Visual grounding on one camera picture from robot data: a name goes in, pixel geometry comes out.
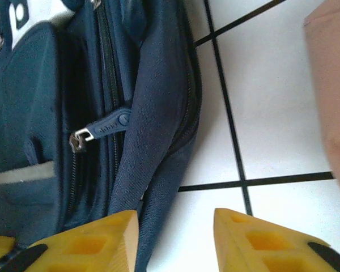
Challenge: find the navy blue backpack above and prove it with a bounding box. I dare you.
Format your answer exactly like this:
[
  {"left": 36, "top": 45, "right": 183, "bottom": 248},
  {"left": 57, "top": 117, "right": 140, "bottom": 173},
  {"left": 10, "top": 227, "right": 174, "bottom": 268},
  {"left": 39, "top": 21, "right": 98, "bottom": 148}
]
[{"left": 0, "top": 0, "right": 203, "bottom": 272}]

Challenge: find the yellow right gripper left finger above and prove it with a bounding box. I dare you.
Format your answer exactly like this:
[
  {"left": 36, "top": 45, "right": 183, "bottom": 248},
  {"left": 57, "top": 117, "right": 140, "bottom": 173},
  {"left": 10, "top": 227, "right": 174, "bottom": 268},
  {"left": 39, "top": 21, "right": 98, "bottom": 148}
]
[{"left": 0, "top": 209, "right": 139, "bottom": 272}]

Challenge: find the beige pencil case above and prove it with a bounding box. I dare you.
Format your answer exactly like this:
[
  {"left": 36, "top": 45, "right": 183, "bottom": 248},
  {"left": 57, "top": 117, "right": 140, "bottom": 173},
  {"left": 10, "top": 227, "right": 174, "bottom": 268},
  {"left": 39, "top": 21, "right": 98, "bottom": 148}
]
[{"left": 303, "top": 0, "right": 340, "bottom": 212}]

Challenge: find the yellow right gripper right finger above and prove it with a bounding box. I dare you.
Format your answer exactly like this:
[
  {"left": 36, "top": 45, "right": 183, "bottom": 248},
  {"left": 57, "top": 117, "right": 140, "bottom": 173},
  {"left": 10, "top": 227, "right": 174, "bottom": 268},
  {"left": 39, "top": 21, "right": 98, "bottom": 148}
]
[{"left": 214, "top": 207, "right": 340, "bottom": 272}]

